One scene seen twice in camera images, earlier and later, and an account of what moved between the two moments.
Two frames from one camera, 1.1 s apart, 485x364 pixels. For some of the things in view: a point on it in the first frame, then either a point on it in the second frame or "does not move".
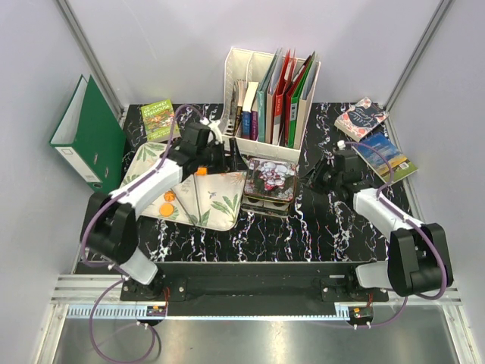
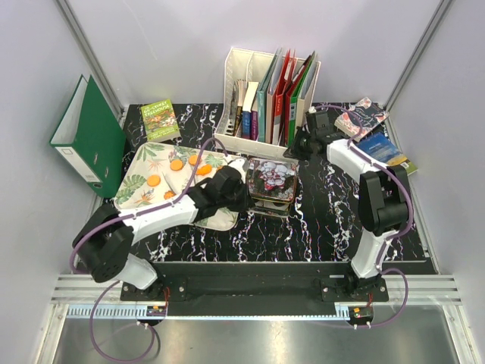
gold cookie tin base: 267,206 does not move
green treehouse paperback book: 158,119 does not move
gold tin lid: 270,180 does not move
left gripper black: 223,164 → 246,202
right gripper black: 313,176 → 292,152
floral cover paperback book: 361,119 does not move
